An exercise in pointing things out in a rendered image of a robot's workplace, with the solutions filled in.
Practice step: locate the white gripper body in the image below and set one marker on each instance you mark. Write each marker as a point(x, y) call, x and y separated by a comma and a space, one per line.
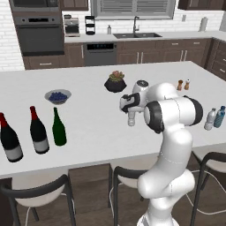
point(131, 117)

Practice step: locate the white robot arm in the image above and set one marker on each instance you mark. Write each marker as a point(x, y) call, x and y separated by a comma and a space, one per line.
point(173, 138)

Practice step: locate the black plant pot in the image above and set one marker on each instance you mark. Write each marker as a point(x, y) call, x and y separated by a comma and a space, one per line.
point(115, 85)

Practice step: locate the green red succulent plant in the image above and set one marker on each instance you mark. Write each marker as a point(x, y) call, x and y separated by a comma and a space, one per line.
point(116, 75)

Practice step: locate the black stool with white seat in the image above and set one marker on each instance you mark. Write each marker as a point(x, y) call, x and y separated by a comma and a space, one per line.
point(213, 163)
point(38, 191)
point(129, 175)

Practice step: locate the brown pepper shaker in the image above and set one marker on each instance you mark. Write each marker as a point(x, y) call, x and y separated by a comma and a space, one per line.
point(180, 85)

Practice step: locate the orange white-topped salt shaker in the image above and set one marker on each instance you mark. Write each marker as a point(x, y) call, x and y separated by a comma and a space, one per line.
point(187, 85)

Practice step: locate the steel dishwasher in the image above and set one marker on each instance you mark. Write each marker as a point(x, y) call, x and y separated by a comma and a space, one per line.
point(100, 54)

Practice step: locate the green glass bottle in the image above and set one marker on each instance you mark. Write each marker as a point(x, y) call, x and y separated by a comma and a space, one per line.
point(59, 131)

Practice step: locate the brown base cupboards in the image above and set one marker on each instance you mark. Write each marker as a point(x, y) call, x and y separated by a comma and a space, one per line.
point(164, 51)
point(53, 58)
point(218, 60)

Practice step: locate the blueberries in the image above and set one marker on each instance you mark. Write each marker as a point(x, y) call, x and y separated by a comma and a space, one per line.
point(58, 96)

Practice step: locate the clear plastic water bottle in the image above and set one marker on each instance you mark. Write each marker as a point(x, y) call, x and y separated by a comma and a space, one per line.
point(210, 120)

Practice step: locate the dark sink basin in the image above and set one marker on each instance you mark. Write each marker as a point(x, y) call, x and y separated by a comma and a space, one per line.
point(137, 35)

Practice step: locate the grey bowl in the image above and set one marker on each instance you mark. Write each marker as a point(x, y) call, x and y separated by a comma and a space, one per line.
point(50, 100)

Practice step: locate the blue plastic water bottle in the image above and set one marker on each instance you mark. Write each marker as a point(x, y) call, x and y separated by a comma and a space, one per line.
point(219, 117)

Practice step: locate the grey soap dispenser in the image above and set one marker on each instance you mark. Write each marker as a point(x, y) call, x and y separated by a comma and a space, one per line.
point(109, 30)

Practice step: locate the dark sink tap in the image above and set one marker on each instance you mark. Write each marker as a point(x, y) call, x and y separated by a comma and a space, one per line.
point(135, 25)

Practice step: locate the dark wine bottle red cap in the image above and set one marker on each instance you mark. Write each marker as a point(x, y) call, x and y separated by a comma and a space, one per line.
point(11, 144)
point(39, 135)

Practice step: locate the black tiered stand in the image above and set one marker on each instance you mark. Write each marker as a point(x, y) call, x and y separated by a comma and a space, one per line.
point(89, 26)

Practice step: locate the window with blinds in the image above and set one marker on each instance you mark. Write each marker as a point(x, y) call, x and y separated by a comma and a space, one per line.
point(134, 8)

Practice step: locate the steel microwave oven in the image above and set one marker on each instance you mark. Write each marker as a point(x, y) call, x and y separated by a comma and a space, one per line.
point(33, 4)

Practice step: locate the grey wall socket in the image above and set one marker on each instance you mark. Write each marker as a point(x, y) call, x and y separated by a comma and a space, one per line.
point(184, 18)

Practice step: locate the steel wall oven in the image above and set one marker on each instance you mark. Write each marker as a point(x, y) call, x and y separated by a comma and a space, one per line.
point(39, 36)

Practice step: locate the brown wall cupboard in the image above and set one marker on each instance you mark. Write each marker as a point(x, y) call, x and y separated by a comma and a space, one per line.
point(74, 4)
point(203, 4)

